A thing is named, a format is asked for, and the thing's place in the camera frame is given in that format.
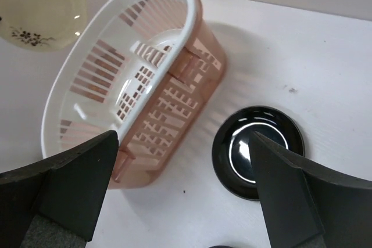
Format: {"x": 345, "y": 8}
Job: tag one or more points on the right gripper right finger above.
{"x": 306, "y": 204}

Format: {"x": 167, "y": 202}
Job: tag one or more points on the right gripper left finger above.
{"x": 56, "y": 202}

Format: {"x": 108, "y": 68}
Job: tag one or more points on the cream plate with dark patch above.
{"x": 43, "y": 25}

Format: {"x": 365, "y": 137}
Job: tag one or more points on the black plate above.
{"x": 230, "y": 150}

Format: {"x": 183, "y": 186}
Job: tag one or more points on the white pink dish rack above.
{"x": 143, "y": 68}

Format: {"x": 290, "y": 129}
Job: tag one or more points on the blue white patterned plate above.
{"x": 222, "y": 246}

